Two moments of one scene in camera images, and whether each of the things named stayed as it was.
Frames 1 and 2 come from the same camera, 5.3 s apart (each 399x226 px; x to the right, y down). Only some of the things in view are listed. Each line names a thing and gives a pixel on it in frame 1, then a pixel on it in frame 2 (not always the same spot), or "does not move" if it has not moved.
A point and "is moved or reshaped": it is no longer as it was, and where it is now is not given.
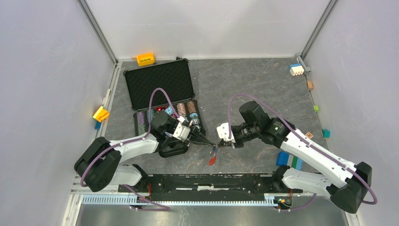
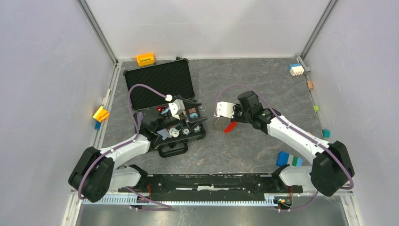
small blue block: (98, 125) does not move
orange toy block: (145, 59) does not move
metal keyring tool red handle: (212, 160) is moved or reshaped
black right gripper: (237, 144) → (235, 108)
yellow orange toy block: (100, 114) does not move
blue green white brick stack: (284, 158) does not move
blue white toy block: (296, 69) does not move
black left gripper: (196, 136) → (189, 104)
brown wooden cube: (310, 85) does not move
